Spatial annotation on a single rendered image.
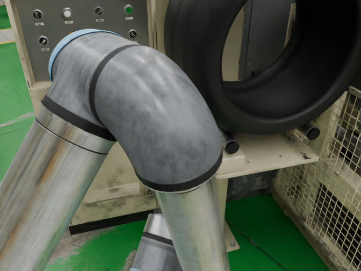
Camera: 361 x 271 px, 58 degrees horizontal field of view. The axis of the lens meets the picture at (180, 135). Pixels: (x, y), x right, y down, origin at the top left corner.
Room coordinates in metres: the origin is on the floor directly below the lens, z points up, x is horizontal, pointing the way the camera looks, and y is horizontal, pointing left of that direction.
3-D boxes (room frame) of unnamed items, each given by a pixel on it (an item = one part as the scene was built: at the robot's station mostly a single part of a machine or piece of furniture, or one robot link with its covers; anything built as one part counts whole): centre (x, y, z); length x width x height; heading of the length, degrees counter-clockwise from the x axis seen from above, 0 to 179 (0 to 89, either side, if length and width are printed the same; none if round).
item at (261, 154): (1.01, -0.24, 0.80); 0.37 x 0.36 x 0.02; 106
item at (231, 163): (0.98, -0.11, 0.84); 0.36 x 0.09 x 0.06; 16
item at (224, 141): (0.97, -0.11, 0.90); 0.35 x 0.05 x 0.05; 16
